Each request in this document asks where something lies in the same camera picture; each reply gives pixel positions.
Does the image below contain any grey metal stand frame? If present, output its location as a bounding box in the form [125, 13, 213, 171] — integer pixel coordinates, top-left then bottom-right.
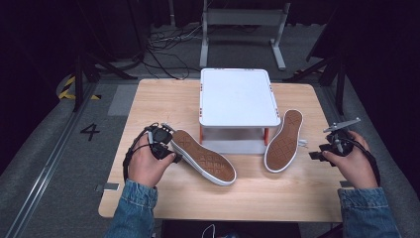
[199, 0, 291, 71]

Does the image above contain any hand-held gripper cable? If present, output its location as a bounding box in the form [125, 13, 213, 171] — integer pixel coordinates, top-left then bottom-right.
[122, 127, 154, 182]
[350, 138, 381, 186]

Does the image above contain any yellow and black tape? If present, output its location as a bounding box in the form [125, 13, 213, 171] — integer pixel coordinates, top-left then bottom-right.
[57, 75, 102, 101]

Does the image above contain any thin white cable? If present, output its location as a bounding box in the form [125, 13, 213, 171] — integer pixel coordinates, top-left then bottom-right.
[201, 223, 217, 238]

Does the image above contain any black tripod stand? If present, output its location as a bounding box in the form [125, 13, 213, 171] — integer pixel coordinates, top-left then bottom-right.
[72, 0, 139, 113]
[282, 6, 349, 116]

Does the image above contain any bundle of floor cables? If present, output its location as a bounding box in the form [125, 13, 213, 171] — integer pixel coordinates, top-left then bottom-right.
[143, 23, 203, 81]

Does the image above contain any grey tape piece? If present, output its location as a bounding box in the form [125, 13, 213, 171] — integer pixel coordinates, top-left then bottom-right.
[95, 181, 120, 193]

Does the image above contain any person's right hand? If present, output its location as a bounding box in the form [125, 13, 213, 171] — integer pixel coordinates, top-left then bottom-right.
[322, 130, 379, 189]

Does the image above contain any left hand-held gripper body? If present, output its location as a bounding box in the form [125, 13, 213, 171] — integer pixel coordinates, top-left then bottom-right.
[148, 122, 175, 161]

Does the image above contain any black canvas sneaker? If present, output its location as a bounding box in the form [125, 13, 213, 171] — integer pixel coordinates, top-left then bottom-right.
[263, 108, 309, 174]
[170, 128, 238, 186]

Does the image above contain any right hand-held gripper cable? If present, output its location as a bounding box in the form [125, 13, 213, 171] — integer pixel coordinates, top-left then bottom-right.
[350, 138, 381, 186]

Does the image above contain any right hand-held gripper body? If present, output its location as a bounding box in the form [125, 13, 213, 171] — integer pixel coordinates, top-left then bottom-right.
[323, 117, 362, 167]

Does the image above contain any black box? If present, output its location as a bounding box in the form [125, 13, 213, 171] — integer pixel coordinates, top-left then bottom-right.
[160, 220, 302, 238]

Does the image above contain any white shoe rack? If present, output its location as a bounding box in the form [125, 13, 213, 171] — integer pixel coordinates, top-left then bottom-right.
[198, 67, 281, 156]

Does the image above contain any left hand-held gripper cable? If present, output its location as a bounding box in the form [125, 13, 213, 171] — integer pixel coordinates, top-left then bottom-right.
[122, 127, 154, 182]

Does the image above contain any person's left hand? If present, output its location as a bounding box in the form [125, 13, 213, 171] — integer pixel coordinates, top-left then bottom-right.
[128, 133, 177, 188]

